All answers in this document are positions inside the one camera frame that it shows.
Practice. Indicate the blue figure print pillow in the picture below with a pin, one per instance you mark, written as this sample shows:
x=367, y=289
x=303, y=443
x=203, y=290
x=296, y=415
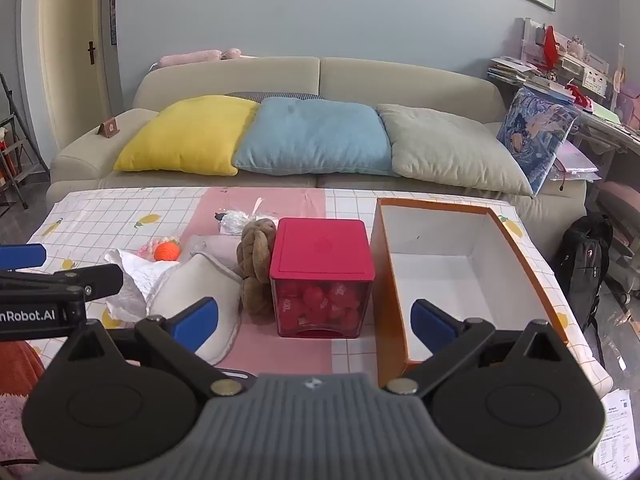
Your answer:
x=535, y=135

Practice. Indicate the white cloth bra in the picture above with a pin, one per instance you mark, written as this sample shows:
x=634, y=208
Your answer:
x=200, y=285

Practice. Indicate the grey-green pillow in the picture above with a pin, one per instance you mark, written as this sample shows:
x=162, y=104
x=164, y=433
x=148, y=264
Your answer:
x=450, y=150

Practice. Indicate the black backpack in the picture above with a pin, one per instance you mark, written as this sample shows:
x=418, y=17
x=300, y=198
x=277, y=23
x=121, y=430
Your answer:
x=582, y=260

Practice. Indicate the cream door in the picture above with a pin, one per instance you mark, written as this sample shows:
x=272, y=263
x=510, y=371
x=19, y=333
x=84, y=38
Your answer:
x=75, y=35

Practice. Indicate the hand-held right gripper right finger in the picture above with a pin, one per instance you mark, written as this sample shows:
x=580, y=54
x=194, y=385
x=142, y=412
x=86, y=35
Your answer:
x=430, y=320

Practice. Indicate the pink cloth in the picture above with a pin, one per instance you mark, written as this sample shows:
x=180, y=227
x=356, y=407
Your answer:
x=215, y=247

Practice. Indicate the small brown phone stand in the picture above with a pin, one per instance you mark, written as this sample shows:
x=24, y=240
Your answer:
x=109, y=128

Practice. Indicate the pink white crochet item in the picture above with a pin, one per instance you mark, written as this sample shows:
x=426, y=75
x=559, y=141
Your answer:
x=146, y=249

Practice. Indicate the yellow pillow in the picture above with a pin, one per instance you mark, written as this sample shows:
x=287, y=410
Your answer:
x=185, y=135

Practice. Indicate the beige sofa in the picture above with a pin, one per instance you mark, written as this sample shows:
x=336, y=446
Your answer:
x=350, y=80

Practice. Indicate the pink desk chair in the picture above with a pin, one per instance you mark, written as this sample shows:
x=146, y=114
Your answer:
x=620, y=195

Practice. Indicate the pink fuzzy rug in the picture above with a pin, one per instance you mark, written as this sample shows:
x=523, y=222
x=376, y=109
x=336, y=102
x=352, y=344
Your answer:
x=12, y=425

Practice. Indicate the grey folding stepladder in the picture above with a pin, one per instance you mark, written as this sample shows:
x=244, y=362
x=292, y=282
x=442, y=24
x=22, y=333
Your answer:
x=22, y=160

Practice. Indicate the grey striped cushion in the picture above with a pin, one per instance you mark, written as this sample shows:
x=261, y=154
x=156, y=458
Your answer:
x=275, y=95

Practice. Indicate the orange cardboard box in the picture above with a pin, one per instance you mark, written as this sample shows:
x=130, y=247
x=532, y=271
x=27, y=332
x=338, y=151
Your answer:
x=440, y=270

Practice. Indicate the red hanging ornament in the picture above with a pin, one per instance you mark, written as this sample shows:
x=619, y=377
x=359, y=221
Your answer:
x=550, y=45

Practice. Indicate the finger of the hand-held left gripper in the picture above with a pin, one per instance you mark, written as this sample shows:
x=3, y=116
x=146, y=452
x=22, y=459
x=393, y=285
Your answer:
x=100, y=280
x=20, y=256

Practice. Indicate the printed paper sheets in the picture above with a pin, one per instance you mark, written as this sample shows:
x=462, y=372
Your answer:
x=617, y=435

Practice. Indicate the white study desk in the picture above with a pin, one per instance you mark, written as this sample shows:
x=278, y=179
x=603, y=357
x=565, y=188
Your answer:
x=600, y=132

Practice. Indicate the red lidded storage box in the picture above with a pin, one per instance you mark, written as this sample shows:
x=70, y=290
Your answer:
x=320, y=250

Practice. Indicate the white crinkled cloth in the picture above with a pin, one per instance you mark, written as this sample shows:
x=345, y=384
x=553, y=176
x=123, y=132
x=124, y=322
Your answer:
x=130, y=280

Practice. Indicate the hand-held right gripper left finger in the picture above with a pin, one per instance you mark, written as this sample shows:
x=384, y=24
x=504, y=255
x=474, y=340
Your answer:
x=195, y=322

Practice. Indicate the pink unicorn plush bag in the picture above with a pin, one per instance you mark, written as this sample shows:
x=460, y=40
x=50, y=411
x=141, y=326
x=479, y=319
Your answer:
x=629, y=102

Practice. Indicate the pile of plastic folders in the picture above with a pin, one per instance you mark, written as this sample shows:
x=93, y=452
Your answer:
x=575, y=162

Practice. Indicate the stack of books and papers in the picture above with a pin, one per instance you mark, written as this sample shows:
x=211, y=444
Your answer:
x=510, y=67

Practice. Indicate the brown knotted plush toy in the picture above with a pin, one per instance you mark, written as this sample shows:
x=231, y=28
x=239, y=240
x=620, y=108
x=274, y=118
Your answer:
x=257, y=250

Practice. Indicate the checked lemon print tablecloth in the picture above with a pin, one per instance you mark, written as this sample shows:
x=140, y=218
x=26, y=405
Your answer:
x=100, y=210

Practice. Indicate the pink plush toy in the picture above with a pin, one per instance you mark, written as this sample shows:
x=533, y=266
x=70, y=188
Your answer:
x=190, y=58

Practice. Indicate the clear crinkled plastic bag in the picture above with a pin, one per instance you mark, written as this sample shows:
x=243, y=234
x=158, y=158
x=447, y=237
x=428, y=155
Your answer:
x=252, y=207

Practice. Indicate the red blanket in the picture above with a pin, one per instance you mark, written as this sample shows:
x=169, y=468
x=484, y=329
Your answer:
x=17, y=367

